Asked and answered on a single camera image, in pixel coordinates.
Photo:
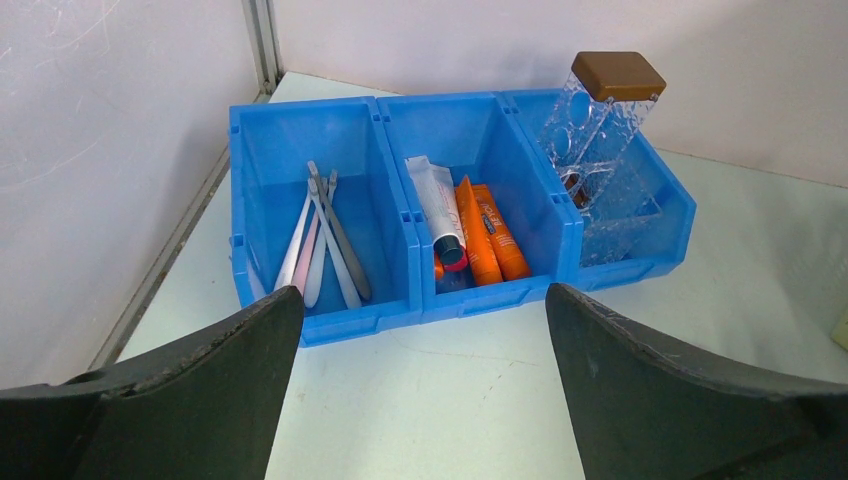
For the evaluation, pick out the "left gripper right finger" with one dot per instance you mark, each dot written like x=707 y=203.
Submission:
x=646 y=405

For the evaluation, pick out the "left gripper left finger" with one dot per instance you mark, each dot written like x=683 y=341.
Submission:
x=205 y=406

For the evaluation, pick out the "pink toothbrush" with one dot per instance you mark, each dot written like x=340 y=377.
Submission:
x=304 y=259

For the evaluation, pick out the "pale white toothbrush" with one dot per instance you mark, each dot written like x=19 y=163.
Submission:
x=316 y=267

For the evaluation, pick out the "light grey toothbrush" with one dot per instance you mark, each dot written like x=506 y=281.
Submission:
x=349 y=292

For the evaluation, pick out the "orange Beyou toothpaste tube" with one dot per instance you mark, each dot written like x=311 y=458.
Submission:
x=511 y=261

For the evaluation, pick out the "white toothpaste tube red cap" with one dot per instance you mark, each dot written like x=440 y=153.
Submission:
x=450 y=246

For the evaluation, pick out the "white toothpaste tube dark cap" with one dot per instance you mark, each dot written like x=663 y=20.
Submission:
x=419 y=170

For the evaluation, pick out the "small orange tube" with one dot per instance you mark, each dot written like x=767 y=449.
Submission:
x=439 y=271

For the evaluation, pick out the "blue three-compartment bin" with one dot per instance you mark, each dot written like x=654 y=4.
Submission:
x=398 y=211

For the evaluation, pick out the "clear holder with brown lid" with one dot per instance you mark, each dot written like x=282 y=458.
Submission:
x=597 y=114

